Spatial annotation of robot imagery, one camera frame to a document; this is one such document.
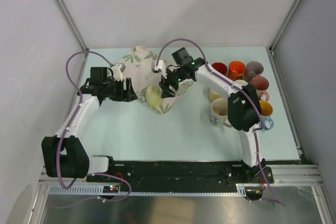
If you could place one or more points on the pale yellow green mug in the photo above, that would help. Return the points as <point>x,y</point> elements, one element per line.
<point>153,96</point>

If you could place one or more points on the dark green mug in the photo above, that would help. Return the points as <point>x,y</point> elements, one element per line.
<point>240,83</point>

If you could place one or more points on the pink face pattern mug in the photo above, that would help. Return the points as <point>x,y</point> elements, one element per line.
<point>261,84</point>

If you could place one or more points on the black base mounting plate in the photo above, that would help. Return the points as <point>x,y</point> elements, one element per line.
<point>184,177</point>

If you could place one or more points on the purple mug black handle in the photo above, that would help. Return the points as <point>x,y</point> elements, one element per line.
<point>253,69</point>

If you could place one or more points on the leaf pattern serving tray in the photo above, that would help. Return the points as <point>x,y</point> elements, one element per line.
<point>138,63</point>

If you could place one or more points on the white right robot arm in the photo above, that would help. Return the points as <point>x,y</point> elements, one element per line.
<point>244,111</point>

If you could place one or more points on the orange mug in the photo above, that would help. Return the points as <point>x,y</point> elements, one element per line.
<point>236,70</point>

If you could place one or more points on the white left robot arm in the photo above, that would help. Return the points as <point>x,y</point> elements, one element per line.
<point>64,154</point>

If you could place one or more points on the beige mug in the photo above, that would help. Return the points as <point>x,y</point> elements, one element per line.
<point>219,113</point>

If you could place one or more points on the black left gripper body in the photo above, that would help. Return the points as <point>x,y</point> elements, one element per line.
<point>115,92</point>

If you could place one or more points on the blue butterfly mug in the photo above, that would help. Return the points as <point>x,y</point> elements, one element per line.
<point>266,112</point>

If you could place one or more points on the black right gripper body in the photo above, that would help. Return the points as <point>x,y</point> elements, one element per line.
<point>173,78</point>

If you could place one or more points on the red mug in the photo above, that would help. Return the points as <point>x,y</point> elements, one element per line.
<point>220,67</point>

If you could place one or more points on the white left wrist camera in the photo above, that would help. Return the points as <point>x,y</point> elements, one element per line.
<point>117,71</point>

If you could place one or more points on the grey slotted cable duct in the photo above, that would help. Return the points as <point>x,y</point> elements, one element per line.
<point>98,190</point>

